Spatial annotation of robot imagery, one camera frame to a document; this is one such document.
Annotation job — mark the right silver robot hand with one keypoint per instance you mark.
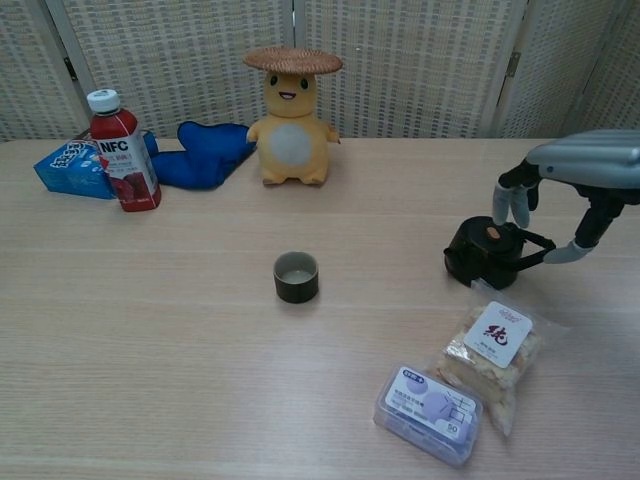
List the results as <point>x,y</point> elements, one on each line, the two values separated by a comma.
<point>590,160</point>

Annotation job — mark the round woven rattan coaster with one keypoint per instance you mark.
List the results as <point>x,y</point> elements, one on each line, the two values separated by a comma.
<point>292,60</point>

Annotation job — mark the small dark ceramic cup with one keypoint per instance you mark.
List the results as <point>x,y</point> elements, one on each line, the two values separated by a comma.
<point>296,291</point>

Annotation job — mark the yellow plush toy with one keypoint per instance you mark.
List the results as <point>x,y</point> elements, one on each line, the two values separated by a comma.
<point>292,145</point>

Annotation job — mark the blue cloth pouch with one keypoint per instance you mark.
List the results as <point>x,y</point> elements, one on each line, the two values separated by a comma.
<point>200,155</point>

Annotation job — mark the blue cookie box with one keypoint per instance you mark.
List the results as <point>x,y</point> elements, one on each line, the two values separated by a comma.
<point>65,172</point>

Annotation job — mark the clear snack bag white label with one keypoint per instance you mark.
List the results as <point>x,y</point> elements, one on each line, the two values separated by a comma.
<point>495,335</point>

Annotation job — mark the woven folding screen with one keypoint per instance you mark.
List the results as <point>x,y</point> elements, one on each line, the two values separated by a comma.
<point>175,50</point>

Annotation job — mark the red NFC juice bottle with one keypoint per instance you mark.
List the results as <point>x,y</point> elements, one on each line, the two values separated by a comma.
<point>125,150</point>

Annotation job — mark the clear floss box purple label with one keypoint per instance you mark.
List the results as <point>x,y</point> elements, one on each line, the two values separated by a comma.
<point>425,405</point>

